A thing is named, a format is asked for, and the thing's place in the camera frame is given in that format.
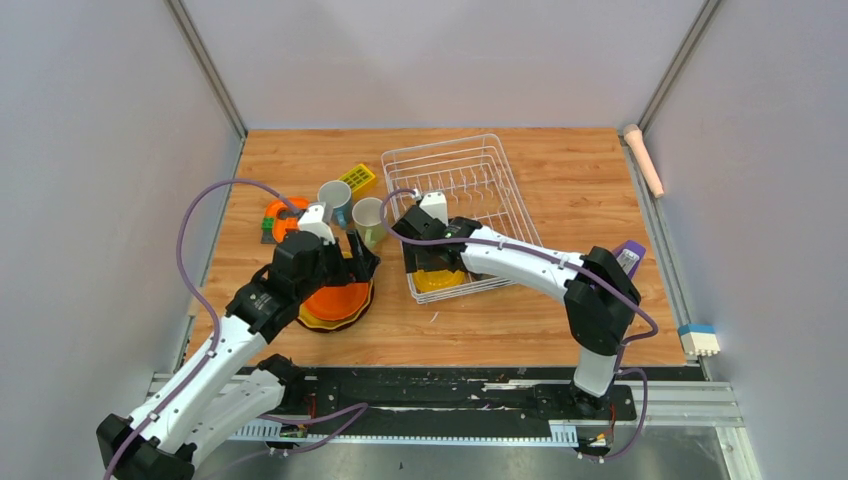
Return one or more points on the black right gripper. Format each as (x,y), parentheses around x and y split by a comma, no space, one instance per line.
(415,259)

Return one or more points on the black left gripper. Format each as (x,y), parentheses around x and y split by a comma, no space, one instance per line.
(361,266)

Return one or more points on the yellow ribbed bowl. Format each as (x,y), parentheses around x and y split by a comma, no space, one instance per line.
(432,281)

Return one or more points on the orange plate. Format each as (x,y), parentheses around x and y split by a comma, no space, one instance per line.
(334,304)

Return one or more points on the light green mug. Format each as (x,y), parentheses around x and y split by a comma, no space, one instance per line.
(366,214)

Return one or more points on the yellow dotted plate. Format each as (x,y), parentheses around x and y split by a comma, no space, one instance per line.
(326,327)

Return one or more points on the blue dotted mug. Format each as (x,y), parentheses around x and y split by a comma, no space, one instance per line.
(338,199)

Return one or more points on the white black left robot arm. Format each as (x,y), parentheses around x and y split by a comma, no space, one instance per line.
(170,434)

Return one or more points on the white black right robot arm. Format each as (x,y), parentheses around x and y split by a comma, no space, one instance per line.
(599,297)

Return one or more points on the yellow toy block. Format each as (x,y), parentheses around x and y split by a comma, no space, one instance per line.
(360,179)

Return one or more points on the white blue toy block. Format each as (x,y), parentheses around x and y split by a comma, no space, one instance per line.
(698,340)

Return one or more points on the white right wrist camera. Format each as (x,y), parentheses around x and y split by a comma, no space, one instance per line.
(435,205)

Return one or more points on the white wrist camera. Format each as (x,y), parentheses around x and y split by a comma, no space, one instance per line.
(316,219)
(435,205)

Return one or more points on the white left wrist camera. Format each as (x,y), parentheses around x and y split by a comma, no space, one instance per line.
(316,219)

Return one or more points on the orange handle toy on pad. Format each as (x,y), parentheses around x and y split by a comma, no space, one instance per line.
(277,222)

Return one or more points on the white wire dish rack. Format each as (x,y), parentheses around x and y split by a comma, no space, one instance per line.
(474,175)

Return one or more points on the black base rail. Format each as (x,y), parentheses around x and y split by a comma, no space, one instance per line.
(498,406)

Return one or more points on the pink cylinder handle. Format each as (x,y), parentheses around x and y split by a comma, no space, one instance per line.
(634,138)

